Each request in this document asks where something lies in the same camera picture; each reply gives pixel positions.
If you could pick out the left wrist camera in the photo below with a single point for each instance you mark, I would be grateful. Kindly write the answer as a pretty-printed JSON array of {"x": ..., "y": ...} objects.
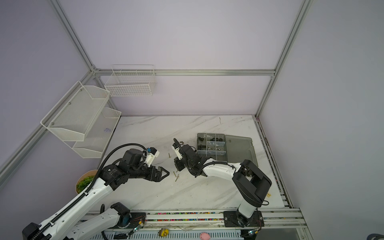
[{"x": 152, "y": 153}]

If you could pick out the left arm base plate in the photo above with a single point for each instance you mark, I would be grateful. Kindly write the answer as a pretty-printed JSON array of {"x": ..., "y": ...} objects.
[{"x": 133, "y": 220}]

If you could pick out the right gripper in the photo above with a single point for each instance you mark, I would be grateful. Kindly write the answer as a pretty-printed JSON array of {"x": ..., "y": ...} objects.
[{"x": 177, "y": 162}]

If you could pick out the white wire basket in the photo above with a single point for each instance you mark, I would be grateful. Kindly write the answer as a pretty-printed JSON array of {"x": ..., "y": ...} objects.
[{"x": 131, "y": 80}]

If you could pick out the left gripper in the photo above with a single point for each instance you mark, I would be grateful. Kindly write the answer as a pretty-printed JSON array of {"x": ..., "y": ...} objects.
[{"x": 157, "y": 177}]

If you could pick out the upper white mesh shelf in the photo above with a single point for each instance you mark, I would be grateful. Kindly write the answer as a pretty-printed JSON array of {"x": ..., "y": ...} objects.
[{"x": 72, "y": 118}]

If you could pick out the yellow small object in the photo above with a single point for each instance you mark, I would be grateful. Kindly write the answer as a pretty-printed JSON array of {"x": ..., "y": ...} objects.
[{"x": 163, "y": 232}]

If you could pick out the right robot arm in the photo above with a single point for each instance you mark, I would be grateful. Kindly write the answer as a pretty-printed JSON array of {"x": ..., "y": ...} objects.
[{"x": 251, "y": 182}]

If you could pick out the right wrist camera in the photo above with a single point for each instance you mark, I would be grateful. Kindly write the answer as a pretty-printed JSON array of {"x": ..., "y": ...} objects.
[{"x": 176, "y": 148}]

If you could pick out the grey plastic organizer box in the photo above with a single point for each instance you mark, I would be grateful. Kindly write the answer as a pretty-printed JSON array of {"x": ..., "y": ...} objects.
[{"x": 226, "y": 148}]

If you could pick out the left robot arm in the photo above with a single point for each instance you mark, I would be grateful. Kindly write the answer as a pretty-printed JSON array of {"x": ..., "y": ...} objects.
[{"x": 128, "y": 161}]

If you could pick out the pink small object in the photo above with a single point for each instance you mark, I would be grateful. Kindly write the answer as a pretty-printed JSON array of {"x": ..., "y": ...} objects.
[{"x": 205, "y": 236}]

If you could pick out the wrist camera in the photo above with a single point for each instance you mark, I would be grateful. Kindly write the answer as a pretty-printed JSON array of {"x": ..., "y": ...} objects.
[
  {"x": 152, "y": 153},
  {"x": 176, "y": 148}
]

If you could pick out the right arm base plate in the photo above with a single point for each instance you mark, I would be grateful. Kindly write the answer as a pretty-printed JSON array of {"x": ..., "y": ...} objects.
[{"x": 235, "y": 219}]

